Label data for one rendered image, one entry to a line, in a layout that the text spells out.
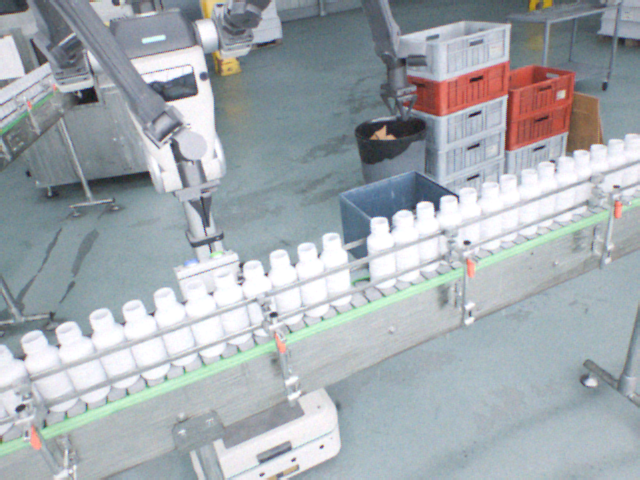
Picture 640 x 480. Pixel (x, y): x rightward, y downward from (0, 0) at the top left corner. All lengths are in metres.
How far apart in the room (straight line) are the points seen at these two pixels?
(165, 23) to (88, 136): 3.35
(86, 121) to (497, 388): 3.75
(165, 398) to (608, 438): 1.68
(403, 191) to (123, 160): 3.31
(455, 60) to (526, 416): 2.05
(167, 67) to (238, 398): 0.85
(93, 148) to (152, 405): 3.88
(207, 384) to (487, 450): 1.31
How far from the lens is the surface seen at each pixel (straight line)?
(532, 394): 2.39
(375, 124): 3.51
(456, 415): 2.27
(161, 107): 1.16
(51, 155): 4.99
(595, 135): 4.39
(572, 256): 1.54
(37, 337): 1.09
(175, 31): 1.55
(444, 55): 3.29
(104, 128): 4.77
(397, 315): 1.23
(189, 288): 1.06
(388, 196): 1.89
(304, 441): 1.97
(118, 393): 1.13
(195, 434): 1.20
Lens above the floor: 1.72
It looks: 30 degrees down
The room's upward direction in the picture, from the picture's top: 8 degrees counter-clockwise
